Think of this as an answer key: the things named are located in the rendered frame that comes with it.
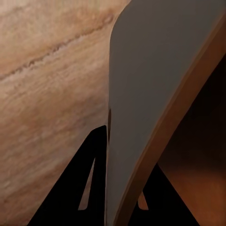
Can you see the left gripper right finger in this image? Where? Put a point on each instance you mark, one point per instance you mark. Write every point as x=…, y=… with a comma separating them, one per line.
x=166, y=208

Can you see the trash can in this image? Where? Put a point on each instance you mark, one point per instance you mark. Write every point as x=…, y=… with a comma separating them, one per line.
x=167, y=105

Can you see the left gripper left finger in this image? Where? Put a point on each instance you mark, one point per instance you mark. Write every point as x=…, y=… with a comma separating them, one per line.
x=60, y=207

